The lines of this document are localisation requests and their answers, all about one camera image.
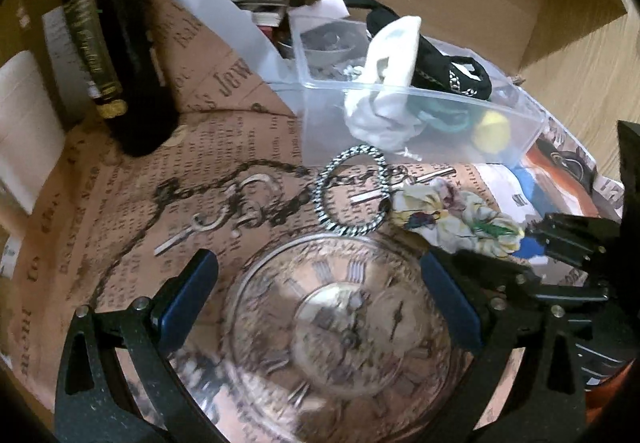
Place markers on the floral fabric scrunchie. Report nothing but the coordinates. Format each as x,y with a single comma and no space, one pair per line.
453,220

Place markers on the green knitted cloth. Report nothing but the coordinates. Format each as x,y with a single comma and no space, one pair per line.
445,116

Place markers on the black face mask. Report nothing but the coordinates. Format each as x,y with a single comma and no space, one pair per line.
435,58

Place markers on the clear plastic storage bin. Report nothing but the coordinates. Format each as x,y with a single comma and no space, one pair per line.
328,55

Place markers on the white folded card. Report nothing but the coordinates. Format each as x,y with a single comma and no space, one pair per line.
32,137

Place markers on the white cloth pouch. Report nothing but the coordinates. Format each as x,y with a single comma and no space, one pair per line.
378,114

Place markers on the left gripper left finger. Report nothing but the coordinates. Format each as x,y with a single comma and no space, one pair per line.
93,402

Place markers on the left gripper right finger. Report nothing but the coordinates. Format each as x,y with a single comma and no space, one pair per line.
489,316

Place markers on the white paper sheet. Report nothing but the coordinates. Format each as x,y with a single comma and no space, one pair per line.
237,29

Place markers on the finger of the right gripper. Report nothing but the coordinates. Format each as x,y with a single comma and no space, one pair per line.
570,235
545,280

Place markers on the yellow soft ball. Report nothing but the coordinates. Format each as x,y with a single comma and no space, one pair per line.
492,134

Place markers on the vintage newspaper print mat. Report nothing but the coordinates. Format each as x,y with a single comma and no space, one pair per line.
319,327

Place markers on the dark wine bottle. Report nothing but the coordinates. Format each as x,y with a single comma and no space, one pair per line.
126,83

